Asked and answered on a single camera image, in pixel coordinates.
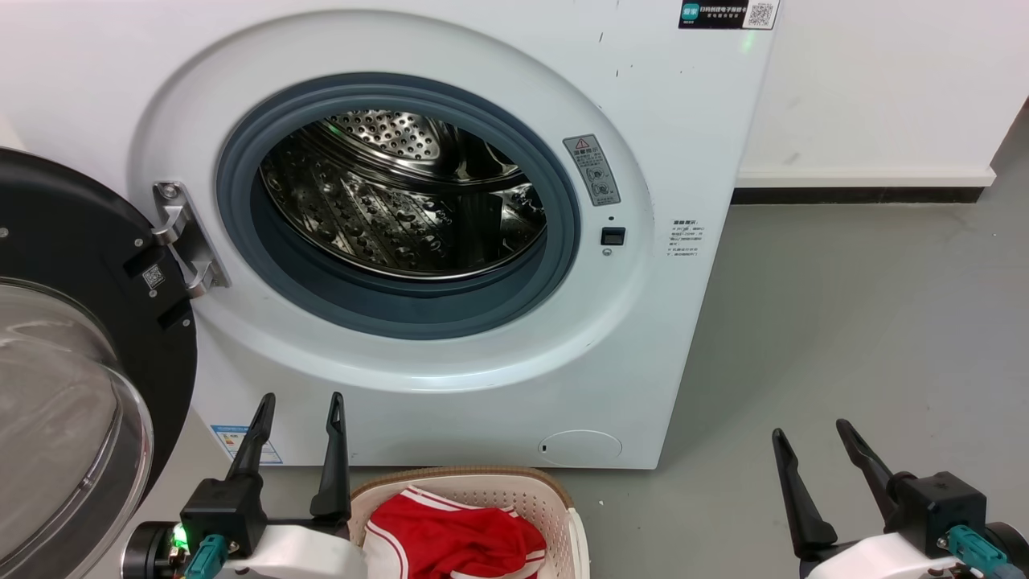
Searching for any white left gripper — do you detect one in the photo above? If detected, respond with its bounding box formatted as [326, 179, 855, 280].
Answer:
[225, 392, 367, 579]

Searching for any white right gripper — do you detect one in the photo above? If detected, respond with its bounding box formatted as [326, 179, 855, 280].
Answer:
[772, 418, 967, 579]

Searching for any silver metal door hinge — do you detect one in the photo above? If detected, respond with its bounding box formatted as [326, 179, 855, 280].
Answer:
[152, 182, 231, 300]

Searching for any stainless steel washing machine drum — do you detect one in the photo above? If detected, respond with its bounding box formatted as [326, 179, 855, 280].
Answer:
[259, 109, 549, 282]

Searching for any black sticker with QR code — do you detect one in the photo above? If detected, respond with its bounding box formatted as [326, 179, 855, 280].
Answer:
[678, 0, 781, 31]

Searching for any blue energy label sticker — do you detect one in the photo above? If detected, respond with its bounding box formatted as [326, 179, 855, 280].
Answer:
[211, 424, 284, 466]

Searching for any white front-load washing machine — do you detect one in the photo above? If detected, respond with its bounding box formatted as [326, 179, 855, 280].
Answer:
[0, 0, 781, 470]

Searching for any black round washer door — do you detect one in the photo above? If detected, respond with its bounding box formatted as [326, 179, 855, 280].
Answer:
[0, 147, 199, 579]

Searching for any teal connector cable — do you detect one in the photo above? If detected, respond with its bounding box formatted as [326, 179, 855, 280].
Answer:
[946, 524, 1029, 579]
[183, 534, 228, 579]

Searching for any grey warning sticker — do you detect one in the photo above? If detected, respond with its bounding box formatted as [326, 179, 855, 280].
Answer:
[562, 133, 621, 207]

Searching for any red garment with white trim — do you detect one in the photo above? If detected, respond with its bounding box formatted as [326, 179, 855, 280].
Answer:
[362, 485, 547, 579]

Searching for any white and black baseboard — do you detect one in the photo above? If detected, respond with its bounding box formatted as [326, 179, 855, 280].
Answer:
[733, 165, 996, 205]

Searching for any cream perforated laundry basket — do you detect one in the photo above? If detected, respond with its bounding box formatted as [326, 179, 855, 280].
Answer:
[348, 466, 590, 579]

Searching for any grey rubber door gasket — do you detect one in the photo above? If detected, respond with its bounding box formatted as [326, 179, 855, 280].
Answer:
[215, 72, 582, 341]

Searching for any small printed text label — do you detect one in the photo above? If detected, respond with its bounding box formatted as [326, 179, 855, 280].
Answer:
[669, 217, 708, 258]

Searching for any round white filter cover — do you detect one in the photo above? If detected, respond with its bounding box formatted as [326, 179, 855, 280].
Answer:
[538, 429, 623, 466]

